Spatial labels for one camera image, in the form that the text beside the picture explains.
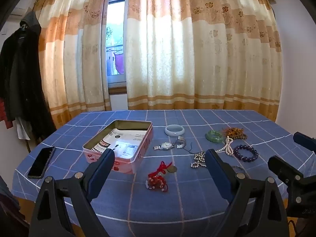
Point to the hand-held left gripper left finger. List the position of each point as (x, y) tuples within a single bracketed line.
[(101, 171)]

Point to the white hanging garment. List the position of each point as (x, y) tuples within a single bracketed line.
[(22, 128)]

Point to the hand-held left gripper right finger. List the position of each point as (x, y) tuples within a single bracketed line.
[(217, 171)]

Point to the dark cloth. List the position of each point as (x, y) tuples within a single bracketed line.
[(9, 209)]

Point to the black smartphone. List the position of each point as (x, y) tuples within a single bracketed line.
[(40, 163)]

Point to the grey pearl strand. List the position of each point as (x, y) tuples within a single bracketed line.
[(198, 158)]

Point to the silver wristwatch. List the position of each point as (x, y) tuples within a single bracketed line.
[(166, 145)]

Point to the wide cream orange curtain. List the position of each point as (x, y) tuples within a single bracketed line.
[(197, 54)]

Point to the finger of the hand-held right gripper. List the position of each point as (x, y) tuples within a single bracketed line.
[(305, 140), (284, 169)]

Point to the green jade bangle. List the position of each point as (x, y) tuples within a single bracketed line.
[(209, 138)]

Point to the pale jade bangle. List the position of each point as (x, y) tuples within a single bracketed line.
[(174, 134)]

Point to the white air conditioner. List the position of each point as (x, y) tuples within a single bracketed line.
[(18, 11)]

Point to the blue checked tablecloth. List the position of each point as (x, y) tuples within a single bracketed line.
[(160, 202)]

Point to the wooden windowsill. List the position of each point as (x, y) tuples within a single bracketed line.
[(118, 90)]

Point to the red garment outside window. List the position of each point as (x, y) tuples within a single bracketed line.
[(119, 63)]

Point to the black hanging coat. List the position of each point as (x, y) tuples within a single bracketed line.
[(22, 79)]

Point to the narrow cream orange curtain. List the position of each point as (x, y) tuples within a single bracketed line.
[(74, 66)]

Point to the pink tin box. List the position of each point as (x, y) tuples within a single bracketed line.
[(138, 158)]

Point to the red quilted jacket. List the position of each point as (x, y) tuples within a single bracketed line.
[(5, 113)]

